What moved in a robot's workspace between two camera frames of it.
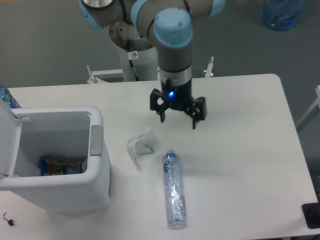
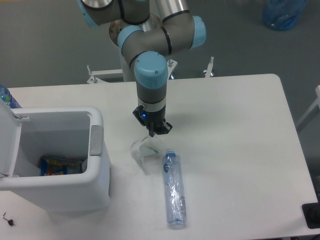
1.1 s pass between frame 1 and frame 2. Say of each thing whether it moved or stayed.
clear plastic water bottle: stayed
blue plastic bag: stayed
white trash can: stayed
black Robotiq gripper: moved
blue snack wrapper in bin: stayed
